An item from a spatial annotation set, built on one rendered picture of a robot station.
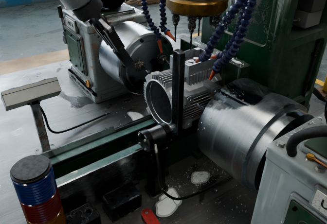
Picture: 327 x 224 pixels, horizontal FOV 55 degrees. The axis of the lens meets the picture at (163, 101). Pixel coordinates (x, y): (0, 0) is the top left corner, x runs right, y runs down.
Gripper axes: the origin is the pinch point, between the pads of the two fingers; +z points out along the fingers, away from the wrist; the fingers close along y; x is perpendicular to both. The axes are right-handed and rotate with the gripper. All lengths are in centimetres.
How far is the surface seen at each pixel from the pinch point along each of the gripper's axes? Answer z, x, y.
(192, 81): 17.2, -10.8, -10.9
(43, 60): 105, 24, 248
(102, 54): 13.0, 0.5, 29.0
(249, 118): 9.0, -7.2, -39.7
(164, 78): 11.0, -4.6, -7.7
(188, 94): 15.8, -6.2, -14.5
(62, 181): 9.3, 36.4, -11.0
